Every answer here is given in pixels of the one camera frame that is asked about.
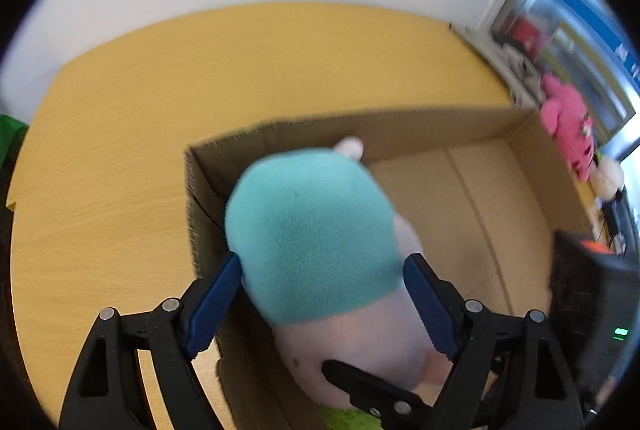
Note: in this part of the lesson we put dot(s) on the cream plush toy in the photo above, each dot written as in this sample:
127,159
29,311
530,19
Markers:
607,175

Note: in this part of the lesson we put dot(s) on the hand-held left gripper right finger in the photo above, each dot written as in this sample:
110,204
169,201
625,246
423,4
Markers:
430,305

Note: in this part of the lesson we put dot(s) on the green fuzzy cloth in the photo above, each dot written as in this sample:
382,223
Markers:
345,421

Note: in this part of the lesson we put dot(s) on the brown cardboard box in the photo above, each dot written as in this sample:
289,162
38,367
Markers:
450,135

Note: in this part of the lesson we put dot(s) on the red object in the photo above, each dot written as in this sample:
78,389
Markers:
526,31

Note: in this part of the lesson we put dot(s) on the glass door with white frame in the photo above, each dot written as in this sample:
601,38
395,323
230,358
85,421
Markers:
580,10

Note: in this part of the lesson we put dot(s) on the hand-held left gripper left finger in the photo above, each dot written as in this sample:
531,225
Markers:
212,305

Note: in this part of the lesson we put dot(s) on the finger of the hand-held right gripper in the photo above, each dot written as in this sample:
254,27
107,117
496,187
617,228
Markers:
380,392

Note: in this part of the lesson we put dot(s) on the teal and pink plush toy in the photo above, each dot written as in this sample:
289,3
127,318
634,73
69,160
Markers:
310,230

